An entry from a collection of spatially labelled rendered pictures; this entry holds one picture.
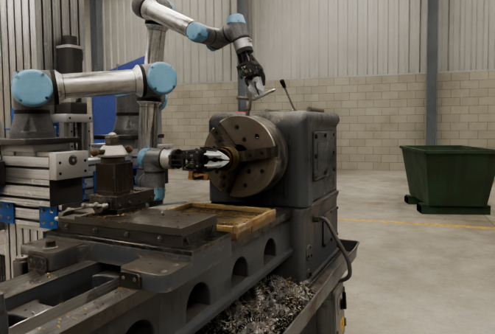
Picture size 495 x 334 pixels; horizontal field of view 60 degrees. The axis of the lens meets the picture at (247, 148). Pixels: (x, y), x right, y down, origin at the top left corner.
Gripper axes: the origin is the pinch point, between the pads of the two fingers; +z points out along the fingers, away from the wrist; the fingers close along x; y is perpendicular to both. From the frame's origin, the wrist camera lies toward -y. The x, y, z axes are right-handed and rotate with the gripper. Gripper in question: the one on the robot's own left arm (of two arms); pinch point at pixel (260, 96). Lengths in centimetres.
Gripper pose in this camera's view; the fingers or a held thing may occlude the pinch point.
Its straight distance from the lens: 180.5
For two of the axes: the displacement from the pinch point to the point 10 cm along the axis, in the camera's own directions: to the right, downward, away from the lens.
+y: -4.3, 0.6, -9.0
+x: 8.5, -2.9, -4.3
